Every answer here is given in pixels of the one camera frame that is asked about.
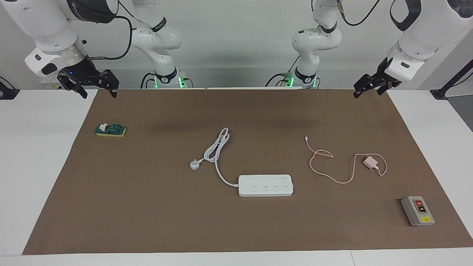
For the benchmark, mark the pink charger adapter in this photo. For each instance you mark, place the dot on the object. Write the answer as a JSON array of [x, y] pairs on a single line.
[[369, 162]]

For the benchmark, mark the grey on-off switch box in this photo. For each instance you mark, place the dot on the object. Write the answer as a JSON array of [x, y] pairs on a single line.
[[417, 211]]

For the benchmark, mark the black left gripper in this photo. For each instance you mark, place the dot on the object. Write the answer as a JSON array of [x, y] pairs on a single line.
[[384, 75]]

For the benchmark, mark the brown table mat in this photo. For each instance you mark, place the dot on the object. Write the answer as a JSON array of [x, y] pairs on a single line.
[[236, 221]]

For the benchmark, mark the green knife switch block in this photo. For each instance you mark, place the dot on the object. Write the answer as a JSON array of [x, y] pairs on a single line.
[[111, 130]]

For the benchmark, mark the white power strip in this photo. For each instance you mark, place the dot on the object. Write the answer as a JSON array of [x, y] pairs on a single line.
[[266, 185]]

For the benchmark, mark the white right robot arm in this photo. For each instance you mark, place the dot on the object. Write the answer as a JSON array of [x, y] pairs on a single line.
[[48, 29]]

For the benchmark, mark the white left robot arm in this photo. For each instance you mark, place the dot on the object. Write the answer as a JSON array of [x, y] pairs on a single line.
[[417, 44]]

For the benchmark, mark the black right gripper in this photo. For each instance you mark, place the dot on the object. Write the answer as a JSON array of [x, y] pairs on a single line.
[[83, 74]]

